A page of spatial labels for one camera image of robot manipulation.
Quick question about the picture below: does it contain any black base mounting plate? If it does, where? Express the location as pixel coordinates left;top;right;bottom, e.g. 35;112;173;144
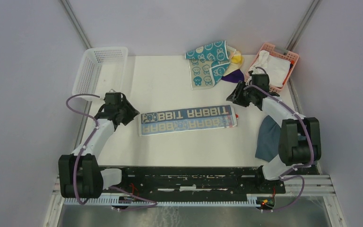
109;166;286;202

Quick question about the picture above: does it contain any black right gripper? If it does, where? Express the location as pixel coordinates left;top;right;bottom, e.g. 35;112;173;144
226;80;256;108

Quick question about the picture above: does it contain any cream rabbit text towel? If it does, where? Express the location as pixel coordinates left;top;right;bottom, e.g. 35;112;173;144
138;105;238;136

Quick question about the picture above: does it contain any teal bunny pattern towel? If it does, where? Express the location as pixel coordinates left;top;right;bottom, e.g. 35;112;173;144
184;41;236;90

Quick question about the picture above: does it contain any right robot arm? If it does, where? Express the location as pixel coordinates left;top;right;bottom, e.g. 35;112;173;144
227;74;322;193

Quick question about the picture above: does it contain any dark teal cloth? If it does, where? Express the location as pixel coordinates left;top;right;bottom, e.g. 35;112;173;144
255;115;281;162

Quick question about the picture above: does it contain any purple cloth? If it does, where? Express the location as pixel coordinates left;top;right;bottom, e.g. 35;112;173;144
221;69;245;83

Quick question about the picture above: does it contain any white toothed cable rail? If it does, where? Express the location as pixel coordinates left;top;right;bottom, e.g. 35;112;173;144
63;194;271;208

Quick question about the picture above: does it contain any white cloth in basket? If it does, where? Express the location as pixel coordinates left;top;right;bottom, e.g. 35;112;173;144
249;50;291;87

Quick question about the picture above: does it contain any white plastic basket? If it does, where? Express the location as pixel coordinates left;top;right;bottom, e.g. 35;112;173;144
71;46;130;102

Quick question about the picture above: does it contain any pink plastic basket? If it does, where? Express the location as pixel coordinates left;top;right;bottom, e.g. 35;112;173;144
245;43;300;93

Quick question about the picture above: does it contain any yellow cloth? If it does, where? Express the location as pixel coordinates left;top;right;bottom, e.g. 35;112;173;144
224;50;244;76

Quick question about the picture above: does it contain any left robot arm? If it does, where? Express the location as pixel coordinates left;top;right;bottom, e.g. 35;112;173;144
58;92;139;205

